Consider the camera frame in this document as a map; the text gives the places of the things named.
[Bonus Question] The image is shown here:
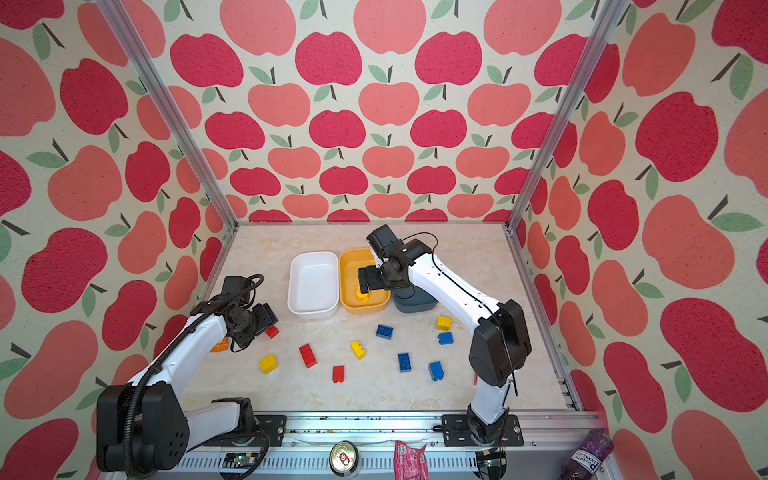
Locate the yellow plastic container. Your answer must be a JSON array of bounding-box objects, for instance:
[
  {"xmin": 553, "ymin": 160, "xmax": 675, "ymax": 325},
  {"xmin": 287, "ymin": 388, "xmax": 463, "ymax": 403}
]
[{"xmin": 339, "ymin": 248, "xmax": 391, "ymax": 315}]

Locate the dark teal plastic container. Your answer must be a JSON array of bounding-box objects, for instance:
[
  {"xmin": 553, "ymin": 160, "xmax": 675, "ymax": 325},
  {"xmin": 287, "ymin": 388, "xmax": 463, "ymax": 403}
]
[{"xmin": 392, "ymin": 286, "xmax": 438, "ymax": 314}]

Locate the small blue lego brick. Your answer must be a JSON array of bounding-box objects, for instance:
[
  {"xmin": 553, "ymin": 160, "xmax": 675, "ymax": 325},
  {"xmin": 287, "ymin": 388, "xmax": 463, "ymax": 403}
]
[{"xmin": 437, "ymin": 332, "xmax": 454, "ymax": 345}]

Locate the yellow round lego piece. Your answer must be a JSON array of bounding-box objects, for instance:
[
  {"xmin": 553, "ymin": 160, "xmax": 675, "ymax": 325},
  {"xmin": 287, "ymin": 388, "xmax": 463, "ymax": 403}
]
[{"xmin": 355, "ymin": 287, "xmax": 370, "ymax": 304}]

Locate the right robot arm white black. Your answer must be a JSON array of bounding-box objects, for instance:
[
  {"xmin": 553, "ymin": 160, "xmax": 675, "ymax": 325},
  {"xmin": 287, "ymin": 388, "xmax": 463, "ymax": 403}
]
[{"xmin": 358, "ymin": 248, "xmax": 532, "ymax": 446}]

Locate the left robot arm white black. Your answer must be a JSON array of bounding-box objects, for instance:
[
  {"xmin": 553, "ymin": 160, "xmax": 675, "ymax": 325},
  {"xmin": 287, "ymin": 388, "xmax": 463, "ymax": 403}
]
[{"xmin": 96, "ymin": 303, "xmax": 286, "ymax": 479}]

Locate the orange snack packet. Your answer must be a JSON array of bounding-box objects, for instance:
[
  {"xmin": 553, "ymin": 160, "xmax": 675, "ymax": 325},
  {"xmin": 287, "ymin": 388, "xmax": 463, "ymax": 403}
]
[{"xmin": 211, "ymin": 338, "xmax": 230, "ymax": 353}]

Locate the long red lego brick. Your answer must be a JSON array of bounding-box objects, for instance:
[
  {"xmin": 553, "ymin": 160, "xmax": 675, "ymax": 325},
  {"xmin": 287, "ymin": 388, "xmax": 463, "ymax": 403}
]
[{"xmin": 299, "ymin": 344, "xmax": 317, "ymax": 369}]

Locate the white plastic container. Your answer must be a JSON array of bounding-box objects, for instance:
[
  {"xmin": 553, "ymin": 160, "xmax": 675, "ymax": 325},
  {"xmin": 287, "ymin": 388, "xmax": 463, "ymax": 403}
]
[{"xmin": 287, "ymin": 251, "xmax": 340, "ymax": 320}]

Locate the yellow square lego brick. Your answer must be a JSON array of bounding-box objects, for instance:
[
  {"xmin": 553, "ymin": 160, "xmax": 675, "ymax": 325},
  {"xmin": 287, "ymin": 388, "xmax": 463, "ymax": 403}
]
[{"xmin": 436, "ymin": 316, "xmax": 452, "ymax": 332}]

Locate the small red lego brick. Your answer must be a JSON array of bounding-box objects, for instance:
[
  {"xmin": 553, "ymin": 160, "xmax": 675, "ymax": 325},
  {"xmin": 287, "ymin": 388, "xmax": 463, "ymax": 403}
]
[{"xmin": 332, "ymin": 365, "xmax": 345, "ymax": 384}]

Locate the drink can top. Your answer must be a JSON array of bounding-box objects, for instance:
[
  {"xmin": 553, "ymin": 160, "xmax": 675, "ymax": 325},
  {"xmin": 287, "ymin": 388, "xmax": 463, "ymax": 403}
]
[{"xmin": 329, "ymin": 441, "xmax": 361, "ymax": 478}]

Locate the pink snack wrapper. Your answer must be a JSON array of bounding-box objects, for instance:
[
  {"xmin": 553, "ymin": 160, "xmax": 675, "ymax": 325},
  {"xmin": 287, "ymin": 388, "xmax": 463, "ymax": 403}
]
[{"xmin": 393, "ymin": 441, "xmax": 429, "ymax": 480}]

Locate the purple plastic bottle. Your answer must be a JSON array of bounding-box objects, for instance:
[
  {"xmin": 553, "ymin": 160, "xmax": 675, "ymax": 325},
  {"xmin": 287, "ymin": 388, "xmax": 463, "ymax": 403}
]
[{"xmin": 559, "ymin": 429, "xmax": 614, "ymax": 480}]

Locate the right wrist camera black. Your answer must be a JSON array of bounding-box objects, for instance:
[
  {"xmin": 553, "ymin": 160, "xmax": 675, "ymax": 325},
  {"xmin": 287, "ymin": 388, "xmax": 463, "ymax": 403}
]
[{"xmin": 366, "ymin": 224, "xmax": 402, "ymax": 260}]

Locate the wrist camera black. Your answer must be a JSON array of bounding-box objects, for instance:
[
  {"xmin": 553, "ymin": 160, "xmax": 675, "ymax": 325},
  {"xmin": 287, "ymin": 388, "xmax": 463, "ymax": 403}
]
[
  {"xmin": 366, "ymin": 224, "xmax": 402, "ymax": 260},
  {"xmin": 221, "ymin": 276, "xmax": 252, "ymax": 305}
]

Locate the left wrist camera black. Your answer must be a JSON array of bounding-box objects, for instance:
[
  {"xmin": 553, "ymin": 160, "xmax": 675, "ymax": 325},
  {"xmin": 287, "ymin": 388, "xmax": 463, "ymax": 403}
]
[{"xmin": 221, "ymin": 276, "xmax": 252, "ymax": 305}]

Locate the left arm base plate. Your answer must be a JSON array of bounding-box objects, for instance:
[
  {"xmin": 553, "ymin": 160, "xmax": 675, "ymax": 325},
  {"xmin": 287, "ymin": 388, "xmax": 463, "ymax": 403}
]
[{"xmin": 203, "ymin": 414, "xmax": 287, "ymax": 449}]

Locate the black corrugated cable hose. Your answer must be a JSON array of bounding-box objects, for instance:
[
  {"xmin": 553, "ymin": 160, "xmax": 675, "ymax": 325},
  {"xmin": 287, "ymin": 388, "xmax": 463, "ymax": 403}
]
[{"xmin": 122, "ymin": 273, "xmax": 271, "ymax": 480}]

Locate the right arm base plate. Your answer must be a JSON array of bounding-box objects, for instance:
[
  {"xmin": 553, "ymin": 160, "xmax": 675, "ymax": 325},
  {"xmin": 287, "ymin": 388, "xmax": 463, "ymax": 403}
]
[{"xmin": 433, "ymin": 414, "xmax": 524, "ymax": 448}]

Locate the aluminium corner post right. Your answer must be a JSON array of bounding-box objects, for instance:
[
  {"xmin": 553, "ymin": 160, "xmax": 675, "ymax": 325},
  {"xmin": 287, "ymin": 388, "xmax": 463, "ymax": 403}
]
[{"xmin": 504, "ymin": 0, "xmax": 629, "ymax": 236}]

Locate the aluminium corner post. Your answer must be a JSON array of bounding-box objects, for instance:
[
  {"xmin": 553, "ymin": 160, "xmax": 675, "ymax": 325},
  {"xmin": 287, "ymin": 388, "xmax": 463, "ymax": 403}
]
[
  {"xmin": 504, "ymin": 0, "xmax": 629, "ymax": 236},
  {"xmin": 97, "ymin": 1, "xmax": 238, "ymax": 232}
]

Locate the aluminium front rail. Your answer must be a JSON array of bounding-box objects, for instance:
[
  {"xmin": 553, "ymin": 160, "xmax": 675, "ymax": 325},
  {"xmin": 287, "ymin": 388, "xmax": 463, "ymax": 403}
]
[{"xmin": 167, "ymin": 410, "xmax": 607, "ymax": 479}]

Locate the aluminium corner post left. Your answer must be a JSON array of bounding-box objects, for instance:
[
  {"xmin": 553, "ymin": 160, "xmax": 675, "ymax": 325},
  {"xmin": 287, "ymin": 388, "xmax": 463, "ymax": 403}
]
[{"xmin": 97, "ymin": 1, "xmax": 238, "ymax": 232}]

